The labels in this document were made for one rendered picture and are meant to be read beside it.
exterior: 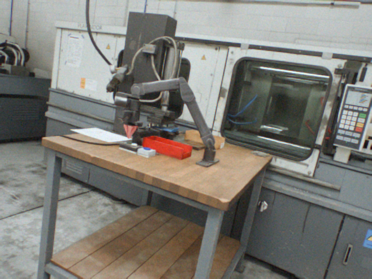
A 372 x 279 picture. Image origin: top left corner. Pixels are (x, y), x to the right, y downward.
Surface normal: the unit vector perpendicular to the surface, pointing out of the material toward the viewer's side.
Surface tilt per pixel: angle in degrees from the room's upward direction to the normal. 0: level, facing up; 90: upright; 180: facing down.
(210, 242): 90
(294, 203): 90
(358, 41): 90
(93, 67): 90
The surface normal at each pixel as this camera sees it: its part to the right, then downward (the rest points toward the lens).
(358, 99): -0.66, 0.15
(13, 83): 0.86, 0.26
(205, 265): -0.42, 0.11
